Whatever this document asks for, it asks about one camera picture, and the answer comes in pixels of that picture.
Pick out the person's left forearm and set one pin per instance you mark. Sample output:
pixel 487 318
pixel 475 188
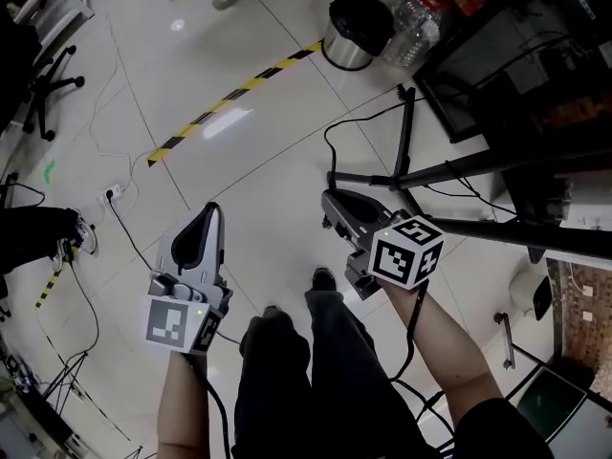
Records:
pixel 184 399

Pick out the yellow black hazard tape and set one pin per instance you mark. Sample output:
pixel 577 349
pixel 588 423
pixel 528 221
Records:
pixel 52 280
pixel 234 96

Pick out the person's black shirt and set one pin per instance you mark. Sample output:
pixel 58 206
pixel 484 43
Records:
pixel 502 433

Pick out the black office chair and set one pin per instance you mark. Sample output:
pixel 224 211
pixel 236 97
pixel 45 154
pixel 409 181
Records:
pixel 28 74

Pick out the steel trash bin black bag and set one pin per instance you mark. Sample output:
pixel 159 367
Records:
pixel 354 31

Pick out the person's black trousers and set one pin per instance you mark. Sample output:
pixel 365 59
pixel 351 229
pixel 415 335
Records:
pixel 311 390

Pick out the black tripod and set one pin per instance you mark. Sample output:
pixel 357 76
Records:
pixel 72 376

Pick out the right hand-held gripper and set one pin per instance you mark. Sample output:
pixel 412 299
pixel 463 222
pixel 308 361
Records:
pixel 406 256

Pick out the small white appliance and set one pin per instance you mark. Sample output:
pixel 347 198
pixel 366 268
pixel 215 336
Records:
pixel 531 297

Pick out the white shelf unit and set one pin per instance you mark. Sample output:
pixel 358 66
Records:
pixel 52 3

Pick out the person's black shoe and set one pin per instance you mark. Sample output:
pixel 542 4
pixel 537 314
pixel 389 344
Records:
pixel 323 279
pixel 277 312

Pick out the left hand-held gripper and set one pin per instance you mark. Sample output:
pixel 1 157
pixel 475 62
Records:
pixel 167 321

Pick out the person's right forearm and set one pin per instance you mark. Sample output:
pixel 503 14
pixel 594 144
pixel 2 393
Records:
pixel 444 352

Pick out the clear plastic water bottle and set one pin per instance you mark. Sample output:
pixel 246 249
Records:
pixel 413 29

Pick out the black rolling stand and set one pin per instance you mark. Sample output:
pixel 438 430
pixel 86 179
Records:
pixel 535 366

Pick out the white power strip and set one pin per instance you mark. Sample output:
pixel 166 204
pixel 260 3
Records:
pixel 112 194

